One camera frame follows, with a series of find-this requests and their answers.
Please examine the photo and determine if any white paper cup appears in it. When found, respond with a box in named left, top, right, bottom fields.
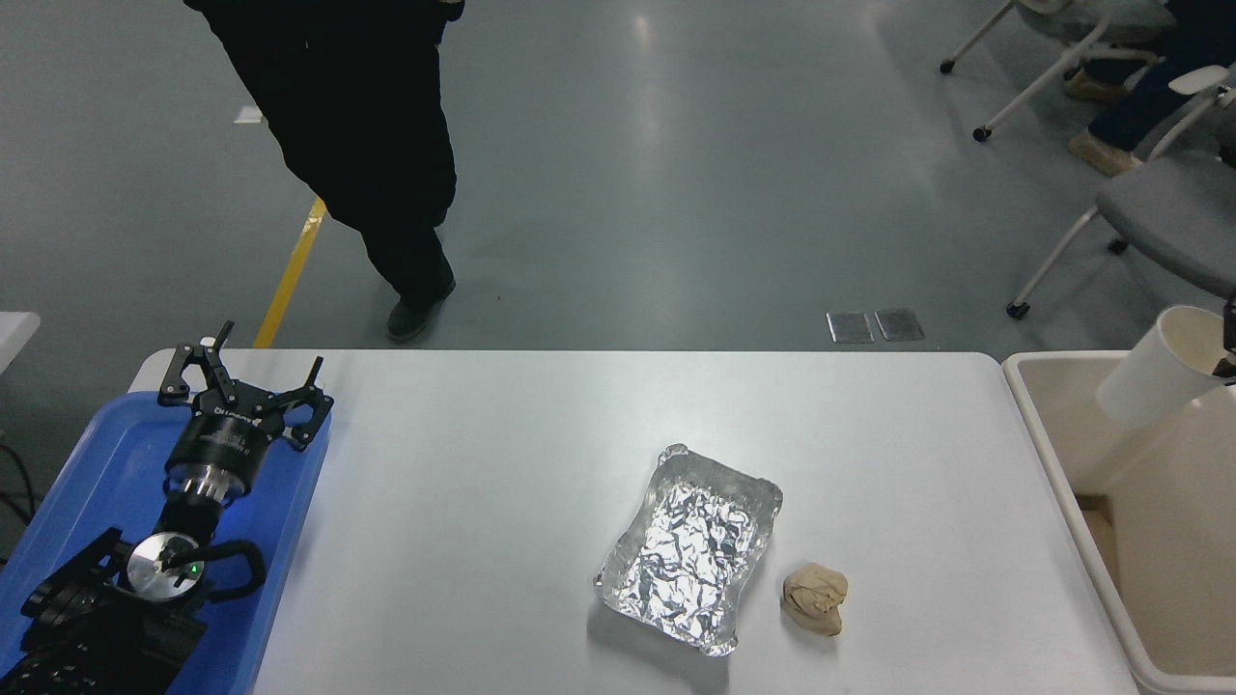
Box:
left=1096, top=305, right=1233, bottom=432

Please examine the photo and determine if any crumpled tan paper ball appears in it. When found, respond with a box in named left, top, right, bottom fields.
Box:
left=782, top=563, right=850, bottom=638

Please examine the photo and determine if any white frame office chair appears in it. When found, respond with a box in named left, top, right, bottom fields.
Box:
left=940, top=0, right=1174, bottom=144

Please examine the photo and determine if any crinkled foil tray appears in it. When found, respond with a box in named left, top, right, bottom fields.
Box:
left=593, top=443, right=784, bottom=657

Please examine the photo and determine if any grey seat office chair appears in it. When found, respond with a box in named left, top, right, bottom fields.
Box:
left=1004, top=66, right=1236, bottom=320

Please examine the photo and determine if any black floor cable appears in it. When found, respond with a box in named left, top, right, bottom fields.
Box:
left=0, top=444, right=44, bottom=527

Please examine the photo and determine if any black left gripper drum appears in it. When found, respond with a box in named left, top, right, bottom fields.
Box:
left=164, top=388, right=289, bottom=487

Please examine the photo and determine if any blue plastic tray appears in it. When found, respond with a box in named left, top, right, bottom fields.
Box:
left=0, top=391, right=332, bottom=695

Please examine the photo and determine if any small white side table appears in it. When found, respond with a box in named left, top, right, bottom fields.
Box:
left=0, top=312, right=42, bottom=373

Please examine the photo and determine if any large pale bin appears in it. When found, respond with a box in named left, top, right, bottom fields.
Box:
left=1001, top=349, right=1236, bottom=695

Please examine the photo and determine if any standing person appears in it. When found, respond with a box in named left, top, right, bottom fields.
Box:
left=183, top=0, right=466, bottom=345

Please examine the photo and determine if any seated person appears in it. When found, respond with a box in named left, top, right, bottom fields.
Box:
left=1062, top=0, right=1236, bottom=178

